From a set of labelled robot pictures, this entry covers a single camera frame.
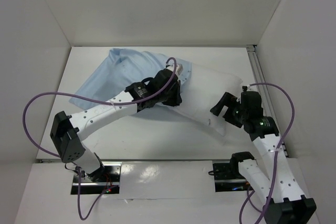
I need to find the white pillow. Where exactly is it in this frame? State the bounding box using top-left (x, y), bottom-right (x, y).
top-left (159, 63), bottom-right (243, 136)

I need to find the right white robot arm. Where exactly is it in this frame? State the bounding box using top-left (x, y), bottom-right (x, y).
top-left (210, 90), bottom-right (317, 223)

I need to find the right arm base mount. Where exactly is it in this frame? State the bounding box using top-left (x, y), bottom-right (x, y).
top-left (208, 162), bottom-right (250, 193)

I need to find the light blue pillowcase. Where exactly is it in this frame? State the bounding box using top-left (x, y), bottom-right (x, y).
top-left (69, 48), bottom-right (190, 110)

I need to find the aluminium frame rail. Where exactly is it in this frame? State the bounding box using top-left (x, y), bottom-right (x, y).
top-left (246, 44), bottom-right (289, 158)

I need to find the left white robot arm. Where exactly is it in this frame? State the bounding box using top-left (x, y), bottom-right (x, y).
top-left (50, 64), bottom-right (183, 182)

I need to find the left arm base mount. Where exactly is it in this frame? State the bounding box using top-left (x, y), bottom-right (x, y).
top-left (65, 162), bottom-right (121, 195)

